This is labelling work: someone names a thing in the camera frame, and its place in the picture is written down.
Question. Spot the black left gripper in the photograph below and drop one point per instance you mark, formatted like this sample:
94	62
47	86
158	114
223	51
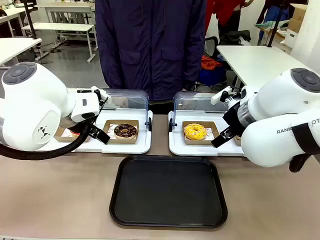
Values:
67	123

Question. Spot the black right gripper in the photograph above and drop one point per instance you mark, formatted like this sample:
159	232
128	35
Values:
235	115

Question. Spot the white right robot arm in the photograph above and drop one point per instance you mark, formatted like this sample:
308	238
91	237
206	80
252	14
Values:
275	105

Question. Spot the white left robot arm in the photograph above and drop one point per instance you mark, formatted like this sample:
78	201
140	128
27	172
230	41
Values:
30	112

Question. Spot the brown cardboard donut box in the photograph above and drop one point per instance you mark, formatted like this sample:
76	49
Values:
61	136
197	142
125	141
237	142

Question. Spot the brown glazed donut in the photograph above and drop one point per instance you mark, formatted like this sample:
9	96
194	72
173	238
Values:
238	137

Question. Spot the chocolate sprinkled donut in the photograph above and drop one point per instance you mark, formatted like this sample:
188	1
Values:
125	131

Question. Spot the yellow sprinkled donut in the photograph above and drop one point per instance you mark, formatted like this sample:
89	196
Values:
195	132

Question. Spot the pink glazed donut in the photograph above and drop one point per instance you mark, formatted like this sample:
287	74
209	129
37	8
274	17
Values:
73	132

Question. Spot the black plastic serving tray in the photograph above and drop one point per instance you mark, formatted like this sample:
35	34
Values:
167	192

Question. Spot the person's dark gloved left hand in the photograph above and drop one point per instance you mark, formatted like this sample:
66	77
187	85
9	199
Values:
189	85

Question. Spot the white paper liner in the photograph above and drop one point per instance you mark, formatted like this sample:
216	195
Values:
110	128
211	132

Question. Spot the white display case base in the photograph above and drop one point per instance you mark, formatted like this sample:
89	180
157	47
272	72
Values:
180	148
130	146

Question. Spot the clear display case lid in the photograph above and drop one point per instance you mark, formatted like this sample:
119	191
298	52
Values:
132	100
192	100

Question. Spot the orange cloth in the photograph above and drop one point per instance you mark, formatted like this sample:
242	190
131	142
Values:
210	62

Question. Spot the white office table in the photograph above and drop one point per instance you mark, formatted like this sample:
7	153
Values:
67	7
255	60
15	48
57	27

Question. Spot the black office chair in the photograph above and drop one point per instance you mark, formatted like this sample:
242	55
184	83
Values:
211	46

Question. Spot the person in navy coat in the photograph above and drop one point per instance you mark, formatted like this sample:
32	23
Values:
150	50

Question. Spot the black metal stand pole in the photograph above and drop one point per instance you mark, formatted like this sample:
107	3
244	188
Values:
30	20
273	32

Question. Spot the white carton box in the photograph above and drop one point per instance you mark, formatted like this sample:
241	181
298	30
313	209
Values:
290	37

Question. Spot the person in red jacket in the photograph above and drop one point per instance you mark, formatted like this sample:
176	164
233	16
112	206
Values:
225	12

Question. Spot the blue hanging jacket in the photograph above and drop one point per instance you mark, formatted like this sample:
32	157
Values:
271	15

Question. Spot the brown cardboard shipping box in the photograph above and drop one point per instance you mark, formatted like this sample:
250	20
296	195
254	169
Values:
298	17

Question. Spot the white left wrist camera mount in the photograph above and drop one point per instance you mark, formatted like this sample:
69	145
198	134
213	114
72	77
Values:
98	93

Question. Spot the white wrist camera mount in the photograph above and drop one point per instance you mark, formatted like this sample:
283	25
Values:
98	93
220	96

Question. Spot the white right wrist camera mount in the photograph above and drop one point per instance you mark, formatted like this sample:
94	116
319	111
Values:
220	96

